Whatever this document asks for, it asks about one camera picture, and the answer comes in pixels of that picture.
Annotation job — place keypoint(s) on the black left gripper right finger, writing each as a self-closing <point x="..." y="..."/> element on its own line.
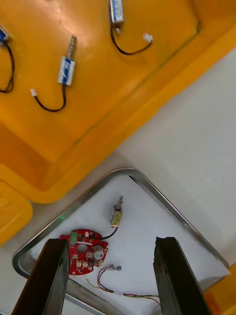
<point x="175" y="278"/>

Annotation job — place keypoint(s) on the yellow-orange plastic bin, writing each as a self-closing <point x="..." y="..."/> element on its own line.
<point x="103" y="81"/>
<point x="221" y="292"/>
<point x="11" y="211"/>

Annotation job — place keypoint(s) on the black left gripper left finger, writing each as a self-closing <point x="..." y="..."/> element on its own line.
<point x="46" y="278"/>

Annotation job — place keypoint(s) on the round red circuit board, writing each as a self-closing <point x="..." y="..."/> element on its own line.
<point x="86" y="253"/>

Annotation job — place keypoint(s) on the steel tray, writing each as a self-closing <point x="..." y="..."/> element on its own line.
<point x="81" y="204"/>

